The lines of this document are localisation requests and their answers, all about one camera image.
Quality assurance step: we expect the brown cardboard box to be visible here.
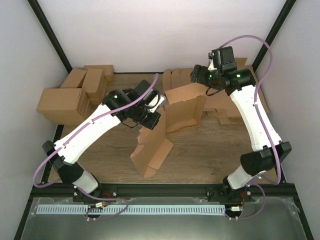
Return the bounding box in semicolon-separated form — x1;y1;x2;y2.
130;83;207;178

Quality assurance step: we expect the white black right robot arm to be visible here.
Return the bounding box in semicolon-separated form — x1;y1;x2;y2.
190;46;292;202

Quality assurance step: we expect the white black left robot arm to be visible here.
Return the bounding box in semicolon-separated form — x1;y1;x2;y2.
42;80;166;202

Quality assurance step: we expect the small folded cardboard box rear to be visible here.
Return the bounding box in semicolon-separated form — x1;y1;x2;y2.
84;64;114;82

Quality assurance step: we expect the large folded cardboard box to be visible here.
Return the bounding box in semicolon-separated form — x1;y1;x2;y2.
36;88;93;126

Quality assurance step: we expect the stack of flat cardboard blanks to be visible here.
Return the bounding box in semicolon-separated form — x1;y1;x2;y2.
161;57;272;125

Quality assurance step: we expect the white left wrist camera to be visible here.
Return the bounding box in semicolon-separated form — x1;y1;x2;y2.
148;95;167;113

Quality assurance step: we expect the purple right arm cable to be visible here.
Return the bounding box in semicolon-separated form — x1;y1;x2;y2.
219;34;282;221

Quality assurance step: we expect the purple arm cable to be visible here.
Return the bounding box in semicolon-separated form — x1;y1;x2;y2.
219;34;282;221
32;72;161;222

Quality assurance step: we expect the light blue slotted cable duct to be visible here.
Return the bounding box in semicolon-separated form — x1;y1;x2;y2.
36;204;226;216

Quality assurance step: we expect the black right frame post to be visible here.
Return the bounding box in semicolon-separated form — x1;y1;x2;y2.
252;0;296;72

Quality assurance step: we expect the black frame post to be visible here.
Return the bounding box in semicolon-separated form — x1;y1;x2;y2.
27;0;73;74
252;0;296;72

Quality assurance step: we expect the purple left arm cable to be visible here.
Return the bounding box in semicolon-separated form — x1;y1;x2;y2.
32;72;161;222

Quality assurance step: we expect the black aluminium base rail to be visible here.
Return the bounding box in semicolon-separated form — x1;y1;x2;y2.
72;182;296;203

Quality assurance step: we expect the black left frame post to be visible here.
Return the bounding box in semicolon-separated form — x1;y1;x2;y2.
27;0;73;74

